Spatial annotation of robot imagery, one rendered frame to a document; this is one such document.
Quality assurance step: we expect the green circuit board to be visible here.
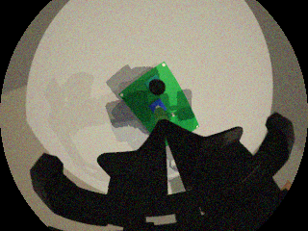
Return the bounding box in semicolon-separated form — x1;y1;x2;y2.
118;62;199;134

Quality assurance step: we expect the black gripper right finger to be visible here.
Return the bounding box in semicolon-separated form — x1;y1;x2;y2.
162;119;244;190

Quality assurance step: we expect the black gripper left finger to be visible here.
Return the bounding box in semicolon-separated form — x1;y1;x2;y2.
96;119;168;195

